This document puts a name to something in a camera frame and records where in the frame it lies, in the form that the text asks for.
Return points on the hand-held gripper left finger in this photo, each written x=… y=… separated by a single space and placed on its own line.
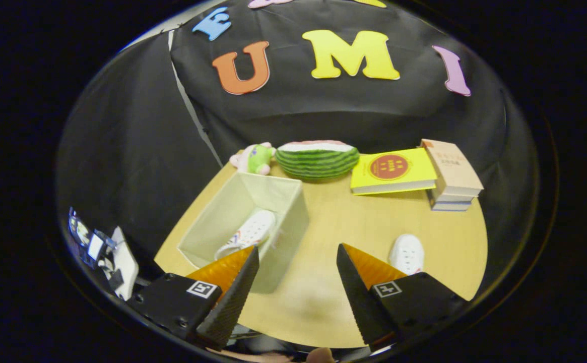
x=235 y=297

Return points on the grey book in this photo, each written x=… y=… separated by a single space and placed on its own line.
x=449 y=204

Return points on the tan book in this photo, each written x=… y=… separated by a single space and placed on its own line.
x=452 y=166

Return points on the pink and green plush toy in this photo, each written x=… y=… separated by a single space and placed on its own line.
x=255 y=159

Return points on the white perforated shoe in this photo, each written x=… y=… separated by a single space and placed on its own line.
x=250 y=232
x=407 y=252

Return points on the laptop with lit screen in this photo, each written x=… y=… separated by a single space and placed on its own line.
x=84 y=234

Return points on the yellow book with red circle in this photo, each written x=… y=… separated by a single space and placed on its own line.
x=394 y=169

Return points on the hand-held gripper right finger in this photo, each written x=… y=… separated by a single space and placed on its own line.
x=359 y=297

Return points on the beige fabric storage box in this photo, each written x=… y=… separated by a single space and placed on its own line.
x=293 y=222

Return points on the watermelon slice toy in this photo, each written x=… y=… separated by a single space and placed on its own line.
x=317 y=161

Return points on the white flat panel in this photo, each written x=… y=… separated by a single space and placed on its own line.
x=124 y=262

